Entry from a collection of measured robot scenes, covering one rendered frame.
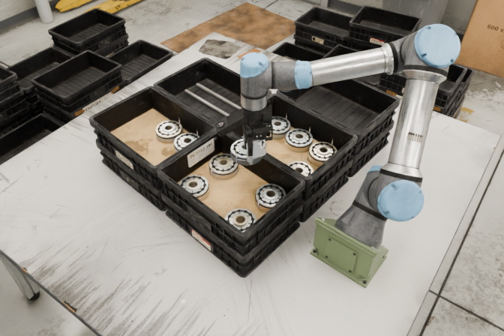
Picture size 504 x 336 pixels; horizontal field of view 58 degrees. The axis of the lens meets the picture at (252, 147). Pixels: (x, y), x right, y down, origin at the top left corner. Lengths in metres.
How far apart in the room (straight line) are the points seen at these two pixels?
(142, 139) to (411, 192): 1.02
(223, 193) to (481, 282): 1.48
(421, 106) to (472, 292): 1.40
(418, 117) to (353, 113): 0.66
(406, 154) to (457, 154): 0.79
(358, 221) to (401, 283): 0.27
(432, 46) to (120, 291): 1.15
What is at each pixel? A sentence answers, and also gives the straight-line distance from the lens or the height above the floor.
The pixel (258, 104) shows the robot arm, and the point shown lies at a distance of 1.28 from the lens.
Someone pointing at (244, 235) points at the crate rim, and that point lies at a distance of 1.33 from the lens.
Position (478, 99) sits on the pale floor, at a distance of 3.76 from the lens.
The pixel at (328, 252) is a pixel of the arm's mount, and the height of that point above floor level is 0.76.
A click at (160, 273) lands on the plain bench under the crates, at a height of 0.70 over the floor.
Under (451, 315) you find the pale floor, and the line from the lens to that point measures 2.43.
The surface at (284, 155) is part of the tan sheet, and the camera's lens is 1.70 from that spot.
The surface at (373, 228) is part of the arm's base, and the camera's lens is 1.43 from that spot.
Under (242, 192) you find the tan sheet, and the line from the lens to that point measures 1.57.
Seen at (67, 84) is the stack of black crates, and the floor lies 0.49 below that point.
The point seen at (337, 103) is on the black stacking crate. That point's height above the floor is 0.83.
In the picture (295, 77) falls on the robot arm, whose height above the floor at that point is 1.31.
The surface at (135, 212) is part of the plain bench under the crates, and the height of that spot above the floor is 0.70.
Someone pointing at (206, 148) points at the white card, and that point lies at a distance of 1.64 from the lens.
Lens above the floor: 1.99
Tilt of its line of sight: 42 degrees down
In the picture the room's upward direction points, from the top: straight up
